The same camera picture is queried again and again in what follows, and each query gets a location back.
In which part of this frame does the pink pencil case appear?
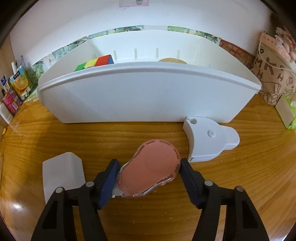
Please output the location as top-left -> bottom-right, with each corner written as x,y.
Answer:
259,32 -> 291,62

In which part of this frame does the pink snack packet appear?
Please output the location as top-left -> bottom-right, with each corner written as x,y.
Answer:
3,91 -> 22,116

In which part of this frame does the colourful rubik's cube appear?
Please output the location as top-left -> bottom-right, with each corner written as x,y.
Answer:
74,55 -> 114,72

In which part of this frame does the green tissue pack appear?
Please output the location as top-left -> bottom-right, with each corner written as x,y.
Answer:
275,95 -> 295,130

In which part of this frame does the white plastic adapter piece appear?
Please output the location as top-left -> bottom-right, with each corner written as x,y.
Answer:
183,116 -> 240,162

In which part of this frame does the white power adapter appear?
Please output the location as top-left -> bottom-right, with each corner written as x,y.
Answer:
42,152 -> 86,202

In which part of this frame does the orange juice carton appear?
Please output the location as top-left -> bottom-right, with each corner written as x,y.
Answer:
10,66 -> 32,97

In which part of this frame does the white lotion bottle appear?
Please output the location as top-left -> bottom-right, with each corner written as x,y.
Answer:
0,103 -> 13,125

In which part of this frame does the white plastic storage bin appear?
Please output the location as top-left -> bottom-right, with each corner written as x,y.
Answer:
38,30 -> 261,123

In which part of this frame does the blue white tube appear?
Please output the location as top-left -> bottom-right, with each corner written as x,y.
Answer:
1,75 -> 11,96

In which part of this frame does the brown letter print bag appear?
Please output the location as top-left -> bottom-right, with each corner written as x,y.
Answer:
250,44 -> 295,105

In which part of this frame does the pink square wall sticker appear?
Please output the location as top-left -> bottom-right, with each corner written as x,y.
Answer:
119,0 -> 149,8

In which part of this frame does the green landscape poster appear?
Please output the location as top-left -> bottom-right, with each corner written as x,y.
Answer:
25,25 -> 221,101

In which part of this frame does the brown haired rag doll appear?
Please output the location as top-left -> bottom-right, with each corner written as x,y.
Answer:
275,27 -> 296,61

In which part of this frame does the brown cardboard drawing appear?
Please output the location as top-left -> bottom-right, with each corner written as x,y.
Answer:
219,39 -> 254,65

